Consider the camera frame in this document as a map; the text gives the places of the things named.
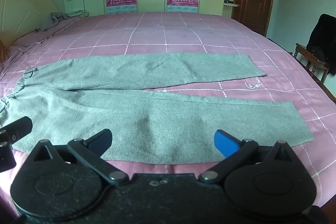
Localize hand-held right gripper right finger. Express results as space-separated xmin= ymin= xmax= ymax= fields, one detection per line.
xmin=198 ymin=130 xmax=302 ymax=185

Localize brown woven item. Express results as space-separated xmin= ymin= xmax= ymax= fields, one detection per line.
xmin=0 ymin=39 xmax=11 ymax=63

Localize black jacket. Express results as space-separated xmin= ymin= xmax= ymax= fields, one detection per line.
xmin=306 ymin=14 xmax=336 ymax=75

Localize pink checked bedsheet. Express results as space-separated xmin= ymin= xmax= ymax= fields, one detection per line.
xmin=0 ymin=12 xmax=336 ymax=224

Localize grey blanket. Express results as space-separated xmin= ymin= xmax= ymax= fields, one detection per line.
xmin=34 ymin=12 xmax=79 ymax=32

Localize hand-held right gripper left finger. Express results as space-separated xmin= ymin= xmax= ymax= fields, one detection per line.
xmin=26 ymin=129 xmax=129 ymax=186

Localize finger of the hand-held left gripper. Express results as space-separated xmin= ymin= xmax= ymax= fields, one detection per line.
xmin=0 ymin=116 xmax=33 ymax=142
xmin=0 ymin=141 xmax=17 ymax=172

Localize grey pants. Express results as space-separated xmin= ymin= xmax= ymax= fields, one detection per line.
xmin=0 ymin=52 xmax=315 ymax=165

